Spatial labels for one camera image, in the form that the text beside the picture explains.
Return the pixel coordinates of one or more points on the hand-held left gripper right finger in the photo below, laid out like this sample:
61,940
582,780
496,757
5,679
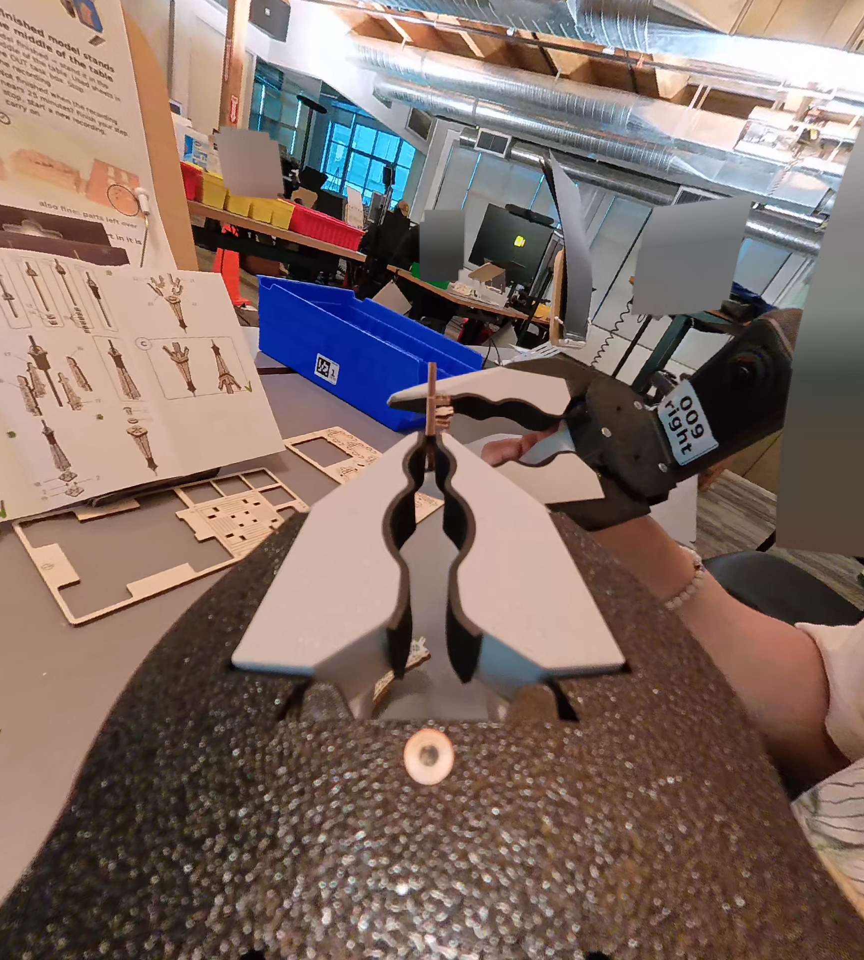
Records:
537,592

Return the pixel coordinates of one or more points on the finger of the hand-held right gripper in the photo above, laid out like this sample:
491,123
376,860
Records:
507,386
567,480

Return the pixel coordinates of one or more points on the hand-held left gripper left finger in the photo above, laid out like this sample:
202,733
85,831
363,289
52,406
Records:
327,585

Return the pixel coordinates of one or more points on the wooden tower spire piece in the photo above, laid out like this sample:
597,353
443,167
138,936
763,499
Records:
432,379

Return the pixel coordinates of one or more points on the person's right forearm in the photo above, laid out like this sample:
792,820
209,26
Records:
747,675

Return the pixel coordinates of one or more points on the person's right hand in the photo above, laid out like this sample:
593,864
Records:
507,450

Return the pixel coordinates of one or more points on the open cardboard box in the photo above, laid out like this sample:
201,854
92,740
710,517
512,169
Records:
488,274

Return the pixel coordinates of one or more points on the wooden sheet with ornate cutouts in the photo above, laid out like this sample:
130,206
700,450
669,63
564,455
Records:
342,450

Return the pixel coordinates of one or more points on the black computer monitor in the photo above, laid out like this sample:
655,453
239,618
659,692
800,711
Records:
507,247

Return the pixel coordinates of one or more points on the blue storage bin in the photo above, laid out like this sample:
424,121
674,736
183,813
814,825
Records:
372,337

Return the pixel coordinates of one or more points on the long wooden table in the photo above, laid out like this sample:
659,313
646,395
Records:
387,264

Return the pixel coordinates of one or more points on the black office chair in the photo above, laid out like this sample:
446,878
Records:
777,581

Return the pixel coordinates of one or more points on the red storage bin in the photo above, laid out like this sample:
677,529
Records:
327,225
191,180

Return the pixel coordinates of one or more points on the wooden sheet with grid part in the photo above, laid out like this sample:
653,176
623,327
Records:
53,574

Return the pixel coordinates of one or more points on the open instruction booklet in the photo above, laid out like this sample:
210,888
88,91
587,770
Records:
101,420

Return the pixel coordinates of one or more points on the yellow storage bin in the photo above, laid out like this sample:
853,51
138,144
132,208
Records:
215,191
270,211
238,202

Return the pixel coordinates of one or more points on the orange traffic cone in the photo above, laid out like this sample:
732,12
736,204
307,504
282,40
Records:
227,281

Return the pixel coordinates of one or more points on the brown backing board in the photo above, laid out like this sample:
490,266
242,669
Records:
169,187

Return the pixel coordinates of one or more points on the dark flat box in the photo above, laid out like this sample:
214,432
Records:
41,232

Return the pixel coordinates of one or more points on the printed instruction poster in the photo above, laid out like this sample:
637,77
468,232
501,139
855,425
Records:
26,112

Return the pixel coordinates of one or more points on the green metal frame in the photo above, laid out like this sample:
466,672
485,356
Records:
683,337

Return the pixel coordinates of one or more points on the silver ventilation duct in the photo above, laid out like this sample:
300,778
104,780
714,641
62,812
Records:
702,22
477,75
552,127

